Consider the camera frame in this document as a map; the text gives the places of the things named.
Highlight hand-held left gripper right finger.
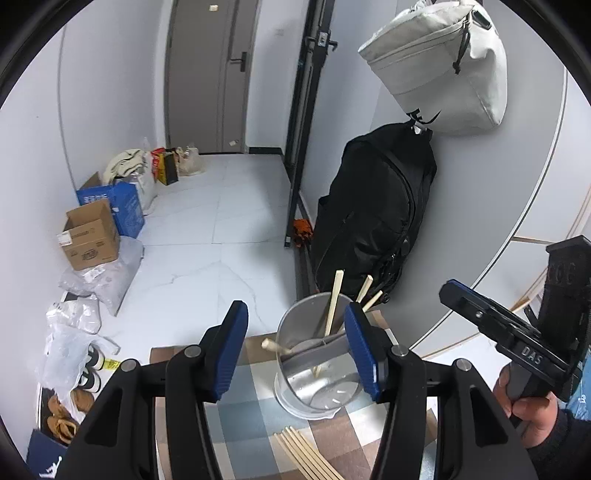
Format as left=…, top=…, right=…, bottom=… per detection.
left=344, top=301, right=539, bottom=480

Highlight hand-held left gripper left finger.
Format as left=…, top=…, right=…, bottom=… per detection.
left=67, top=300, right=250, bottom=480

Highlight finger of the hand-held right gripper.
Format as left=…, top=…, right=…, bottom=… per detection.
left=438, top=279, right=575, bottom=402
left=540, top=235, right=591, bottom=402

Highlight white utensil holder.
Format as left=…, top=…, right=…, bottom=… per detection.
left=274, top=295, right=398, bottom=420

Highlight pile of wooden chopsticks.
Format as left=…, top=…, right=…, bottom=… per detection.
left=274, top=427, right=345, bottom=480

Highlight person's right forearm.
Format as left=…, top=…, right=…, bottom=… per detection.
left=525, top=406, right=591, bottom=480

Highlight person's right hand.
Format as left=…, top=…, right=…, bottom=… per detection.
left=492, top=364, right=561, bottom=449

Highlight wood-framed white panel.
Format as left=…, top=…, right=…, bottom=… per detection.
left=503, top=185, right=591, bottom=319

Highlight person's blue jeans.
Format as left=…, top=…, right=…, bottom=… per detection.
left=566, top=376, right=591, bottom=422

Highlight checkered cloth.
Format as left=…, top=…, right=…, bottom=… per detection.
left=149, top=309, right=437, bottom=480

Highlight orange black gloves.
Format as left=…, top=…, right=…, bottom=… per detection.
left=292, top=219, right=315, bottom=248

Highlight grey plastic parcel bag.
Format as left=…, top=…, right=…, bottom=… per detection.
left=59, top=236, right=145, bottom=317

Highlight black backpack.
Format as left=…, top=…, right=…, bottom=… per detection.
left=309, top=121, right=438, bottom=303

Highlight white plastic bag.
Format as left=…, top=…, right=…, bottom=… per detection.
left=45, top=298, right=101, bottom=334

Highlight brown shoe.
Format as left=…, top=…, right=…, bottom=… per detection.
left=69, top=388, right=95, bottom=413

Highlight clear plastic bag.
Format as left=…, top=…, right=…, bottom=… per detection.
left=34, top=323, right=121, bottom=393

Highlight blue cardboard box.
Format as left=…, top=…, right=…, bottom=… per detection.
left=76, top=172, right=145, bottom=239

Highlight brown cardboard box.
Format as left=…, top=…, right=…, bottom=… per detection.
left=57, top=198, right=122, bottom=271

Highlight brown sandals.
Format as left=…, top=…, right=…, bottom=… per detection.
left=44, top=394, right=79, bottom=446

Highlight white woven sack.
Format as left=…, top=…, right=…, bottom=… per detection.
left=134, top=157, right=158, bottom=213

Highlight black paper bag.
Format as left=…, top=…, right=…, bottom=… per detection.
left=157, top=150, right=180, bottom=186

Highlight beige plastic bag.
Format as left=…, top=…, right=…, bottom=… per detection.
left=178, top=147, right=206, bottom=176

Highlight dark blue shoe box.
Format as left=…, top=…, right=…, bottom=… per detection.
left=25, top=429, right=70, bottom=480

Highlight beige folded clothes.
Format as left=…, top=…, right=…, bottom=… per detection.
left=102, top=148, right=149, bottom=183

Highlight black metal security door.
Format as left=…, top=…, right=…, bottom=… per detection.
left=284, top=0, right=340, bottom=250

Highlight grey canvas bag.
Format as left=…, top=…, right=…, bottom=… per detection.
left=358, top=0, right=508, bottom=137

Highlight grey door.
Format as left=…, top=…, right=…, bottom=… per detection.
left=165, top=0, right=259, bottom=155

